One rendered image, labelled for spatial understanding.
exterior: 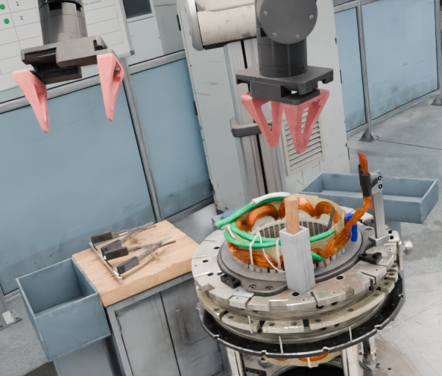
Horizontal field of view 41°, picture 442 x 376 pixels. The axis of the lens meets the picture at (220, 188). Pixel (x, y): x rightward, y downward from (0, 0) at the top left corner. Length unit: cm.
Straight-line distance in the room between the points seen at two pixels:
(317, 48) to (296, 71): 280
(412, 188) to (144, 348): 61
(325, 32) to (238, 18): 230
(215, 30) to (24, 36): 186
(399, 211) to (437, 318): 27
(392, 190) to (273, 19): 71
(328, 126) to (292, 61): 293
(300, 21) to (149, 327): 64
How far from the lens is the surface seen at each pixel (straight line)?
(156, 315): 105
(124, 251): 105
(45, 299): 116
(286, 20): 60
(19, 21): 301
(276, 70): 68
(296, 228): 78
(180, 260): 102
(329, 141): 363
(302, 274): 80
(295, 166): 342
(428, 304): 134
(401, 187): 124
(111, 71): 74
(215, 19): 125
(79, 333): 102
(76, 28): 78
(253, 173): 136
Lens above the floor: 153
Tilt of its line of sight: 21 degrees down
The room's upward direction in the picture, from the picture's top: 11 degrees counter-clockwise
